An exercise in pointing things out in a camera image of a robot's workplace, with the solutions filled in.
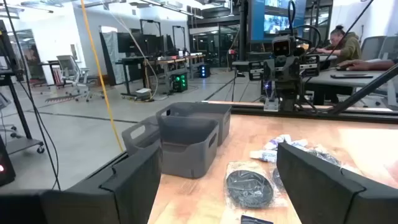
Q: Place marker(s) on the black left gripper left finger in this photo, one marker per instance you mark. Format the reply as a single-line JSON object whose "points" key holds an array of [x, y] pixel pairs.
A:
{"points": [[130, 193]]}

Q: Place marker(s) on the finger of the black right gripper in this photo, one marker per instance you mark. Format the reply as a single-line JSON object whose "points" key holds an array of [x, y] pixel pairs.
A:
{"points": [[293, 69], [270, 71]]}

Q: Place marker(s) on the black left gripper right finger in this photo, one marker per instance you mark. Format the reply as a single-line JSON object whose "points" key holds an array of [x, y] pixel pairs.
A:
{"points": [[326, 196]]}

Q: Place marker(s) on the white toothpaste tube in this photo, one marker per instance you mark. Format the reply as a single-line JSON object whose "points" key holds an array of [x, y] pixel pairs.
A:
{"points": [[263, 155], [276, 142]]}

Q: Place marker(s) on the bagged black mesh pouf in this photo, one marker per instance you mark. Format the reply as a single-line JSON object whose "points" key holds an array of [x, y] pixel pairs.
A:
{"points": [[248, 188]]}

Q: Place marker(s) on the person's forearm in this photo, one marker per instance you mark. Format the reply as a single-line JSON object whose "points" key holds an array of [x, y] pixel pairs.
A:
{"points": [[367, 64]]}

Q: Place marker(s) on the gray desk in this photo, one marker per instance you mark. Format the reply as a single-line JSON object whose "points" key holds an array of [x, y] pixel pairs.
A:
{"points": [[342, 81]]}

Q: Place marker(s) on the person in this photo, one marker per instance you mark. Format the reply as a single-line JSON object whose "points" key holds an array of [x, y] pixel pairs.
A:
{"points": [[345, 46]]}

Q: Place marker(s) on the black phone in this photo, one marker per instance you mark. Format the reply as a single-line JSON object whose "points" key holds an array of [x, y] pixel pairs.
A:
{"points": [[351, 76]]}

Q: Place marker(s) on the black support pole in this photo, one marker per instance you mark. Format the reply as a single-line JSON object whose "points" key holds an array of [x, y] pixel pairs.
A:
{"points": [[243, 28]]}

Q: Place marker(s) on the gray mesh desk chair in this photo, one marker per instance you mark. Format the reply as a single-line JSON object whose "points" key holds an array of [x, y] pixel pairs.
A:
{"points": [[371, 46]]}

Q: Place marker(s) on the computer tower blue lights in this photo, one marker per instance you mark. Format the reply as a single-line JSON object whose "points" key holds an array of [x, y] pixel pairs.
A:
{"points": [[204, 71]]}

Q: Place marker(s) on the gray plastic storage bin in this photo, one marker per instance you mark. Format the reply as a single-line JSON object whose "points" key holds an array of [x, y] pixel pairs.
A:
{"points": [[202, 109], [186, 155]]}

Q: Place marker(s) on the computer tower green lights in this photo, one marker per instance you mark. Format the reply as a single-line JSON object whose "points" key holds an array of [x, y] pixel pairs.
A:
{"points": [[180, 82]]}

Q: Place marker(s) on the long wooden workbench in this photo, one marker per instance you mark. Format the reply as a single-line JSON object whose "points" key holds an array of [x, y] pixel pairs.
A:
{"points": [[168, 62]]}

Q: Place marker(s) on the black device red light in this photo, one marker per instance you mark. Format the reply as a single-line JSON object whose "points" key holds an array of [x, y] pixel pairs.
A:
{"points": [[6, 165]]}

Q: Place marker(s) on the gray office chair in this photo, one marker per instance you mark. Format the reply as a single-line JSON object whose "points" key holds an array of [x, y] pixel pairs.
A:
{"points": [[73, 71]]}

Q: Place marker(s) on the black computer monitor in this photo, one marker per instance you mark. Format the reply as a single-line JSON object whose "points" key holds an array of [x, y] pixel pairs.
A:
{"points": [[133, 43]]}

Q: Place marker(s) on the black rolling cart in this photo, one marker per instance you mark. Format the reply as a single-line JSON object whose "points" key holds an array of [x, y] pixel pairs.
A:
{"points": [[18, 109]]}

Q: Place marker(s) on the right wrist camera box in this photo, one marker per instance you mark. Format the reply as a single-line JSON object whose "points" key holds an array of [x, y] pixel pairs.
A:
{"points": [[282, 46]]}

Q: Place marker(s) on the large wall display screen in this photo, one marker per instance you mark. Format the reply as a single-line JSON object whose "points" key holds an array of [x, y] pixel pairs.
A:
{"points": [[273, 18]]}

